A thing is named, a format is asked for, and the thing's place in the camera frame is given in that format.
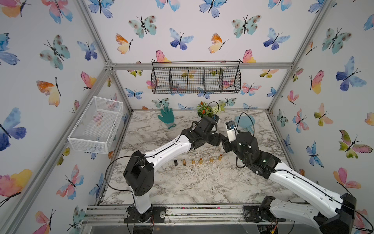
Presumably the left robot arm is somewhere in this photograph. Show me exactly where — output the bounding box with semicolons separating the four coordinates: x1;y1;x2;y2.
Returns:
123;115;220;223

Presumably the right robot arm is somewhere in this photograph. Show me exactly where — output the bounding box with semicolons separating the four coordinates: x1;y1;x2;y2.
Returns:
219;132;356;234

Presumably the white potted artificial plant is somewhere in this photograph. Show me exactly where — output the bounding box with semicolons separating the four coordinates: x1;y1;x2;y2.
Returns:
197;101;225;118

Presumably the light blue hand mirror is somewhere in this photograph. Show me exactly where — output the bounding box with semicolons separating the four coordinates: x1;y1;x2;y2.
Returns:
235;114;255;134

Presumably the green rubber glove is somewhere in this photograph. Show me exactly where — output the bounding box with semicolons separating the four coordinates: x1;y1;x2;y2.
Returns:
158;107;176;129

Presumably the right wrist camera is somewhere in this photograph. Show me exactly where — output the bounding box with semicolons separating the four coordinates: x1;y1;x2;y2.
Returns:
226;121;237;143

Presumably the black wire wall basket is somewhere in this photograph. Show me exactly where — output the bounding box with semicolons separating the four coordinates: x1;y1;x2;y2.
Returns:
149;61;242;95

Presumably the white mesh wall basket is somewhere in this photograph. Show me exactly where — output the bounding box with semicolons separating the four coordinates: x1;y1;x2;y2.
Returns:
68;96;124;154

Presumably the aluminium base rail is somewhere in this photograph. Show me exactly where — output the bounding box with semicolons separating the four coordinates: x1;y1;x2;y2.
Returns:
81;204;329;226

